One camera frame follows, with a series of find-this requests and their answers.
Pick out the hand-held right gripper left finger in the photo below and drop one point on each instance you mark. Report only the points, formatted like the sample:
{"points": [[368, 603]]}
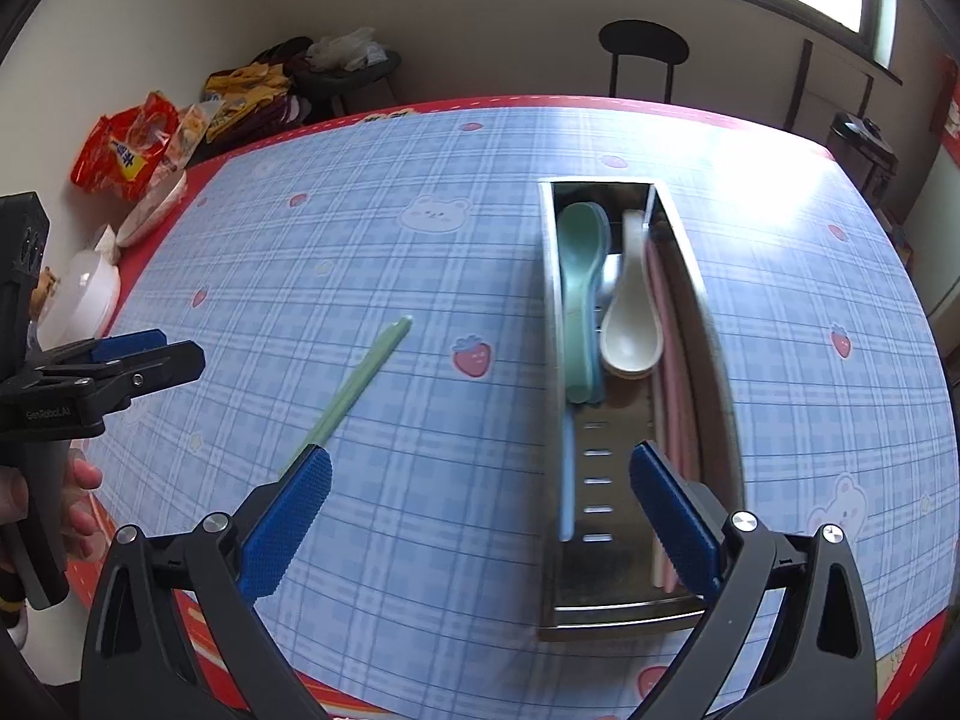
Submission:
{"points": [[289, 495]]}

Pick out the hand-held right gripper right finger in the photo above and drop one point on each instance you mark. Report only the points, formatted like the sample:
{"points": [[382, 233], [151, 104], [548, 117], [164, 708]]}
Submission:
{"points": [[675, 495]]}

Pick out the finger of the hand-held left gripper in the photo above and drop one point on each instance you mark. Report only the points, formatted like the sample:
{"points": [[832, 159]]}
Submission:
{"points": [[131, 345], [165, 367]]}

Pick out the pink chopstick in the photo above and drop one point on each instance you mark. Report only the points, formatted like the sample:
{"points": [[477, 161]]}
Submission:
{"points": [[690, 435], [671, 420]]}

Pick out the metal utensil tray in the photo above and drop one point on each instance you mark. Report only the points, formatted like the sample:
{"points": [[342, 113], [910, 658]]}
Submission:
{"points": [[600, 480]]}

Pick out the blue chopstick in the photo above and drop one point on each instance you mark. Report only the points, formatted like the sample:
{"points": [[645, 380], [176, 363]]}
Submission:
{"points": [[568, 465]]}

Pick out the green chopstick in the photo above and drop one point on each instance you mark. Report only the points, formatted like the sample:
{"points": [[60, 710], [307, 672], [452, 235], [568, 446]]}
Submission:
{"points": [[360, 375]]}

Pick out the beige plastic spoon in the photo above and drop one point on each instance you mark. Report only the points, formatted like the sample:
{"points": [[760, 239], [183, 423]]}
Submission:
{"points": [[630, 337]]}

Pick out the green plastic spoon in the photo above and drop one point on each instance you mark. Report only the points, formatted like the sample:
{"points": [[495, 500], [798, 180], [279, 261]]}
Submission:
{"points": [[581, 255]]}

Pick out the blue plastic spoon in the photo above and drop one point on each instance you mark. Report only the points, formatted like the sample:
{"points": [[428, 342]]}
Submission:
{"points": [[604, 225]]}

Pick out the person's left hand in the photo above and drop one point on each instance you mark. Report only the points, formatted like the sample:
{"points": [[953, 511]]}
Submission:
{"points": [[84, 491]]}

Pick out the plain white bowl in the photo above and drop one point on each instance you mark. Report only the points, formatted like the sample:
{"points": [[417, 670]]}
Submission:
{"points": [[82, 296]]}

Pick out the brown figure bottle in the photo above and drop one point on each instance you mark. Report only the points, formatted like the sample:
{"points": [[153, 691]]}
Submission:
{"points": [[46, 291]]}

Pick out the white bowl with leftovers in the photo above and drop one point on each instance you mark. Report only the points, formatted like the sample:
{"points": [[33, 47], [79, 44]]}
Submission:
{"points": [[154, 210]]}

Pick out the red snack bag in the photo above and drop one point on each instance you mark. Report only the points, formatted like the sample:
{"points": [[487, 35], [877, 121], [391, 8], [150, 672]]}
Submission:
{"points": [[124, 150]]}

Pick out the blue plaid tablecloth red border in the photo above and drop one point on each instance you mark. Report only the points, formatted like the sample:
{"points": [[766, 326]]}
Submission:
{"points": [[375, 240]]}

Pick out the yellow printed bags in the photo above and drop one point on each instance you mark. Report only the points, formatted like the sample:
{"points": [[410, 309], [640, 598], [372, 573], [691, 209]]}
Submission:
{"points": [[247, 94]]}

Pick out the dark red cloth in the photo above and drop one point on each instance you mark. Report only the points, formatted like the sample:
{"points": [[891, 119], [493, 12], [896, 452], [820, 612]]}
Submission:
{"points": [[281, 52]]}

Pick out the black stool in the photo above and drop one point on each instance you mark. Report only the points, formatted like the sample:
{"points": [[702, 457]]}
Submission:
{"points": [[352, 82]]}

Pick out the colourful shopping bag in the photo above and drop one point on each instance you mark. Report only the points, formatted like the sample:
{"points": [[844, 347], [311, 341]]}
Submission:
{"points": [[902, 232]]}

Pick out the white fridge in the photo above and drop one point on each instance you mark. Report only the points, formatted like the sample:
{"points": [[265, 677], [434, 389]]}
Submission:
{"points": [[946, 255]]}

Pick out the white plastic bag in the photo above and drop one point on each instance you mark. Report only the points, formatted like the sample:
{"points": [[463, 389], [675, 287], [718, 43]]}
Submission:
{"points": [[341, 49]]}

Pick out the red printed cloth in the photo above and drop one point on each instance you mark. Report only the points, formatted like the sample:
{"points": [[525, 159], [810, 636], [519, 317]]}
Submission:
{"points": [[952, 112]]}

